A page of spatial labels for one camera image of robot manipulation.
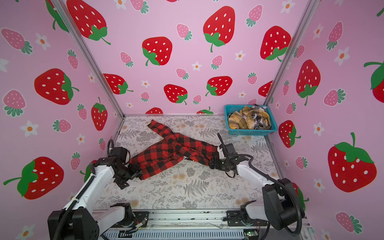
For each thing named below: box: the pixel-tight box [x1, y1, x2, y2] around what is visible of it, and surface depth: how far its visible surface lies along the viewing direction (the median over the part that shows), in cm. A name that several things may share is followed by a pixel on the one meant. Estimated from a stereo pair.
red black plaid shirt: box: [129, 120, 218, 180], surface depth 97 cm
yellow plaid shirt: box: [228, 106, 270, 130], surface depth 106 cm
